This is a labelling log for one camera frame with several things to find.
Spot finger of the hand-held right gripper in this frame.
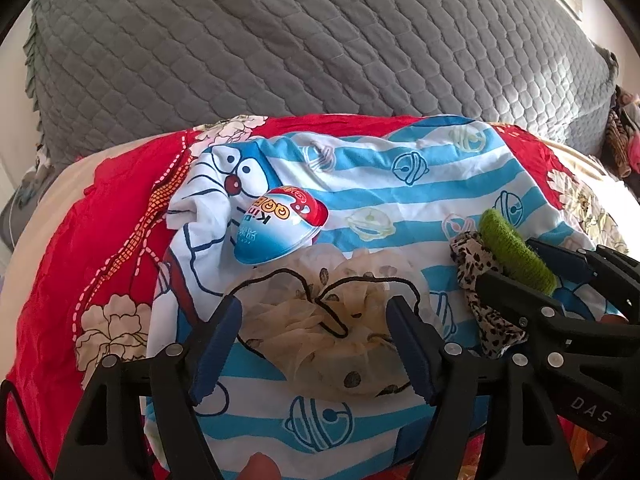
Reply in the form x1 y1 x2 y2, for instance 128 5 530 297
475 270 640 386
527 239 640 307

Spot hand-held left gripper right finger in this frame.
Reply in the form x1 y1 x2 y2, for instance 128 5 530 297
385 295 581 480

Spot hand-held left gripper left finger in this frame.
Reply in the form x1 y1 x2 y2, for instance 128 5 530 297
52 297 244 480

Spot beige sheer scrunchie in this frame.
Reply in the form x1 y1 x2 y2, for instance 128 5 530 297
225 249 423 401

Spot green fuzzy scrunchie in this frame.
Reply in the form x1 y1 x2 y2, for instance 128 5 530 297
477 209 558 297

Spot leopard print scrunchie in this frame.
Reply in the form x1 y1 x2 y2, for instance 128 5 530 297
448 230 528 360

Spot person's left hand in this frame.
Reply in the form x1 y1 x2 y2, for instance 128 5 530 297
235 452 281 480

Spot egg-shaped toy package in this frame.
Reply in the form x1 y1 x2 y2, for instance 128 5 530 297
234 185 329 266

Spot leopard print clothes pile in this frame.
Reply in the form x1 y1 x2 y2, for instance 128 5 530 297
602 85 640 181

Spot blue striped cartoon cloth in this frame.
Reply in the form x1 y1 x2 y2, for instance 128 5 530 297
145 117 606 480

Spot red floral bed sheet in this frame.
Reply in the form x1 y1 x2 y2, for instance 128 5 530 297
5 115 640 480

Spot grey cloth bundle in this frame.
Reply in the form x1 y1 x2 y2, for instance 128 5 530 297
0 145 66 251

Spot grey quilted blanket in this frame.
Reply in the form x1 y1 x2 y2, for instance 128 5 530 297
22 0 621 161

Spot black cable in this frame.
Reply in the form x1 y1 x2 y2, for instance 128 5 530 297
0 380 53 476

